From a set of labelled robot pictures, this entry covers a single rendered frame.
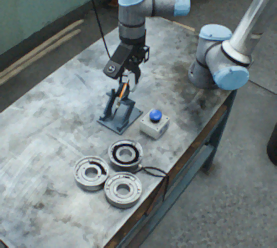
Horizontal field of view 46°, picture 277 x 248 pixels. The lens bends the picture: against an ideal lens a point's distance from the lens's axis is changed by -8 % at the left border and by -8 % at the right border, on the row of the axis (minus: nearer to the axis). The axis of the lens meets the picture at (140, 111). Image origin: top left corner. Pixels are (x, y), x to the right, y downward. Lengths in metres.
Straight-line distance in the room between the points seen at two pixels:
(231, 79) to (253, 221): 1.05
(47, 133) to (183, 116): 0.46
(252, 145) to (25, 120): 1.51
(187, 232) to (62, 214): 0.99
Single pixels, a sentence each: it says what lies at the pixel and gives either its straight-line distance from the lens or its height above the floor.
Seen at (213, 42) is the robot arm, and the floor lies 1.01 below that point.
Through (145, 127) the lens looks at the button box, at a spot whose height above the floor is 0.83.
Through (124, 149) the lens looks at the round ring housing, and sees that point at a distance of 1.08.
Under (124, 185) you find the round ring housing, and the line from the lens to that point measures 1.01.
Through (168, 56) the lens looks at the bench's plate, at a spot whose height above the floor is 0.80.
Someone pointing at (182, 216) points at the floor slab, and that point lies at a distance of 1.90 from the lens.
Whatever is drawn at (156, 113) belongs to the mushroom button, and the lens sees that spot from 1.11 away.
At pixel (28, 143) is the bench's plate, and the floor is 0.80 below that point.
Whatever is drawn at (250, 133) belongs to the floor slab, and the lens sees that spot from 2.34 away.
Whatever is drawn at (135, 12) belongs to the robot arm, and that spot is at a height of 1.21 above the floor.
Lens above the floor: 1.69
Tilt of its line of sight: 47 degrees down
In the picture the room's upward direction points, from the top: 4 degrees clockwise
